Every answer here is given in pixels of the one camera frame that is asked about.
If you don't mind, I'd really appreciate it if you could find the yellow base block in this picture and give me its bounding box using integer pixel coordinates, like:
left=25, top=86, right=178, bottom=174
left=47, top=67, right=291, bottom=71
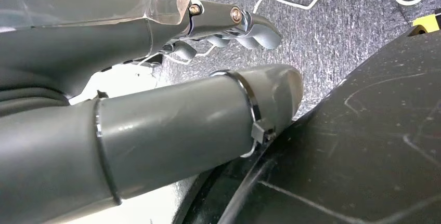
left=408, top=13, right=441, bottom=37

